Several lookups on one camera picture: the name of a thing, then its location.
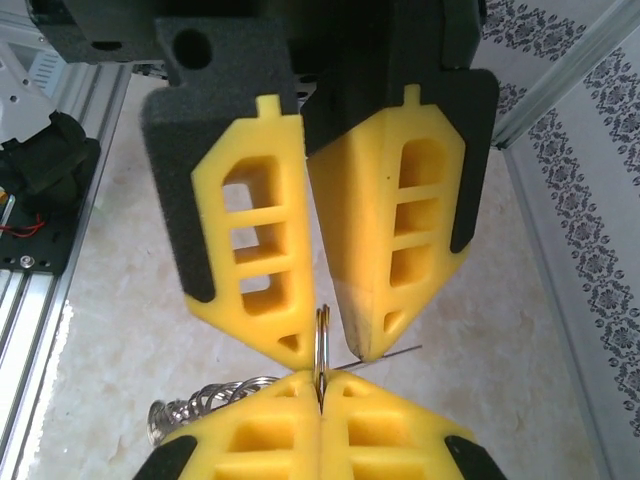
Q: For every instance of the metal key holder with rings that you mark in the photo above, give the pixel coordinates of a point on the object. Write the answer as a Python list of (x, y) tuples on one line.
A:
[(235, 390)]

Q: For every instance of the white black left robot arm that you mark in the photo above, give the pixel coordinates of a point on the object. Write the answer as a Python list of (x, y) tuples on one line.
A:
[(50, 160)]

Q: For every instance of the aluminium floor edge rail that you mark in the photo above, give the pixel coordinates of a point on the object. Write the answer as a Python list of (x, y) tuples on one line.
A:
[(549, 300)]

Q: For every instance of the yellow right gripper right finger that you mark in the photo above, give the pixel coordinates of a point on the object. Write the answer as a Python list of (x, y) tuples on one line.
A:
[(340, 440)]

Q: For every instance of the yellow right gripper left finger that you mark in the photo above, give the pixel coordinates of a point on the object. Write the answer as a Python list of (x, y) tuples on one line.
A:
[(300, 440)]

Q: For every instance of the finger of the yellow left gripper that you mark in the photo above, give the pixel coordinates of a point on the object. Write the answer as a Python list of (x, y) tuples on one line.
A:
[(210, 250), (365, 225)]

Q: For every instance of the aluminium frame corner post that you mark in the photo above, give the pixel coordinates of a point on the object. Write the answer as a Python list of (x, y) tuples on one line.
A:
[(565, 95)]

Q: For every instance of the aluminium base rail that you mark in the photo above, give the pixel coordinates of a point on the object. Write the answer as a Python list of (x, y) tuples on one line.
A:
[(30, 310)]

